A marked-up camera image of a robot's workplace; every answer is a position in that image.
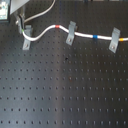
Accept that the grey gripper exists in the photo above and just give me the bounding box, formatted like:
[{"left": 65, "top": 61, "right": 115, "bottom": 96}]
[{"left": 10, "top": 0, "right": 30, "bottom": 33}]

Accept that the white cable with coloured bands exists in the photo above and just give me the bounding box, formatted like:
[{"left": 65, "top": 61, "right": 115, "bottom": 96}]
[{"left": 21, "top": 24, "right": 128, "bottom": 42}]

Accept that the grey device with green label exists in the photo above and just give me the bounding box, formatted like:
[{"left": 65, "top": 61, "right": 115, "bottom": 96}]
[{"left": 0, "top": 0, "right": 11, "bottom": 22}]

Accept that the left grey cable clip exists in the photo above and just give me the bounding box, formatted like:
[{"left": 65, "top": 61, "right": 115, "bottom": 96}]
[{"left": 22, "top": 25, "right": 33, "bottom": 50}]

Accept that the grey cable clip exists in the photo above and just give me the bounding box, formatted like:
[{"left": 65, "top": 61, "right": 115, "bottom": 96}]
[
  {"left": 22, "top": 25, "right": 33, "bottom": 50},
  {"left": 66, "top": 21, "right": 77, "bottom": 45},
  {"left": 109, "top": 28, "right": 120, "bottom": 53}
]

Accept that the thin white wire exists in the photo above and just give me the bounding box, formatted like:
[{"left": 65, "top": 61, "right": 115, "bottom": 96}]
[{"left": 24, "top": 0, "right": 57, "bottom": 22}]

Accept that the middle grey cable clip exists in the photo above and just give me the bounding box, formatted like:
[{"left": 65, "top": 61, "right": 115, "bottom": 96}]
[{"left": 66, "top": 21, "right": 77, "bottom": 45}]

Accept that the right grey cable clip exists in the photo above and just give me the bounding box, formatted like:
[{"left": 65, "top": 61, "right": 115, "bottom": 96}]
[{"left": 109, "top": 28, "right": 120, "bottom": 53}]

